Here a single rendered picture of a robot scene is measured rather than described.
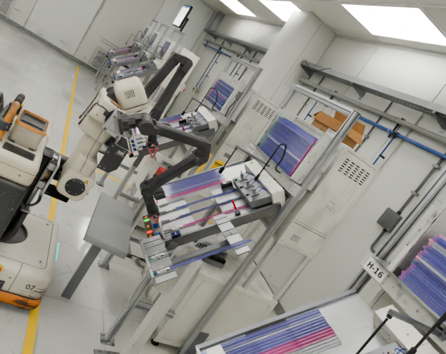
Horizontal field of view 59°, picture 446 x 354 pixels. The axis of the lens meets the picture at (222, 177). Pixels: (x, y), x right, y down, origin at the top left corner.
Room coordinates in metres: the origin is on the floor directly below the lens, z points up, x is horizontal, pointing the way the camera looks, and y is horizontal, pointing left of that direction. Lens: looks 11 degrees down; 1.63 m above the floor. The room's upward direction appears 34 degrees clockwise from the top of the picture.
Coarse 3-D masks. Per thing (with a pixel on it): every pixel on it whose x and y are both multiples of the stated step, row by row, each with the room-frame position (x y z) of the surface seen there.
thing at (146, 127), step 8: (144, 112) 1.99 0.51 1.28; (144, 120) 1.92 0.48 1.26; (152, 120) 2.01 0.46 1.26; (144, 128) 1.92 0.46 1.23; (152, 128) 1.94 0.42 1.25; (160, 128) 1.97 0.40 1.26; (168, 128) 2.01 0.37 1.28; (168, 136) 2.02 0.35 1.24; (176, 136) 2.04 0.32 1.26; (184, 136) 2.06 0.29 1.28; (192, 136) 2.10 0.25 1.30; (192, 144) 2.10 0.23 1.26; (200, 144) 2.12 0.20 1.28; (208, 144) 2.13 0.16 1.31; (200, 152) 2.17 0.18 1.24; (208, 152) 2.16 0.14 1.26
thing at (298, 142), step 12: (288, 120) 2.71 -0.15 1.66; (276, 132) 2.69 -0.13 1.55; (288, 132) 2.58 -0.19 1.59; (300, 132) 2.48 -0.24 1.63; (264, 144) 2.73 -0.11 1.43; (276, 144) 2.61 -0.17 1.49; (288, 144) 2.51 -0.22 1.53; (300, 144) 2.41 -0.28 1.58; (312, 144) 2.33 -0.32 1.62; (276, 156) 2.54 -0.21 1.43; (288, 156) 2.44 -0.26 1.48; (300, 156) 2.35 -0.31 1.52; (288, 168) 2.38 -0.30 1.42
